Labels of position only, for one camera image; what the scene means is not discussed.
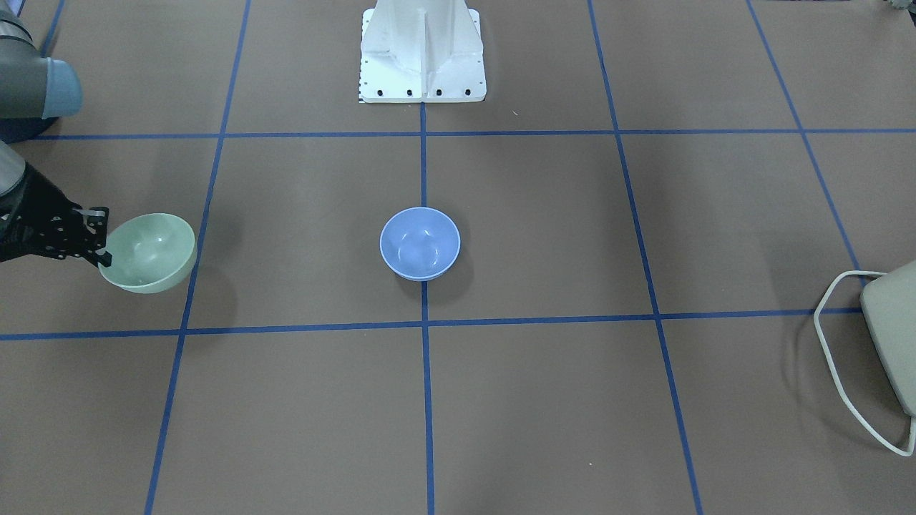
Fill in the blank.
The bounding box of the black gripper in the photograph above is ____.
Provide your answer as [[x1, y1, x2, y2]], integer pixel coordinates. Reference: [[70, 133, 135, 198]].
[[1, 164, 112, 268]]

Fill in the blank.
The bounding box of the green bowl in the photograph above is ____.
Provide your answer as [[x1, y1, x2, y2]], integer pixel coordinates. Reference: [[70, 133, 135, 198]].
[[98, 214, 198, 294]]

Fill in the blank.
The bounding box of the blue bowl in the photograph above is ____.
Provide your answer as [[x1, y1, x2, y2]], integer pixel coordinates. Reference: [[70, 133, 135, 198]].
[[379, 207, 462, 283]]

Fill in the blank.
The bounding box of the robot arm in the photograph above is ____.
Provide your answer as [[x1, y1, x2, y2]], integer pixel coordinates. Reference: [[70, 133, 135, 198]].
[[1, 1, 112, 267]]

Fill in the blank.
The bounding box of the cream toaster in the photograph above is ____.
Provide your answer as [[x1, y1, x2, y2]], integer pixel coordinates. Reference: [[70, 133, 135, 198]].
[[860, 262, 915, 416]]

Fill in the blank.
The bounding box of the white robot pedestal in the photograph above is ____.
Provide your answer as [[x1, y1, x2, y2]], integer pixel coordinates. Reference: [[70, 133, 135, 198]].
[[358, 1, 487, 104]]

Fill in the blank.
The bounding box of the white toaster power cord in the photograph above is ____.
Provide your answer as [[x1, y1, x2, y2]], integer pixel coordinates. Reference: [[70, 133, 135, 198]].
[[814, 270, 916, 457]]

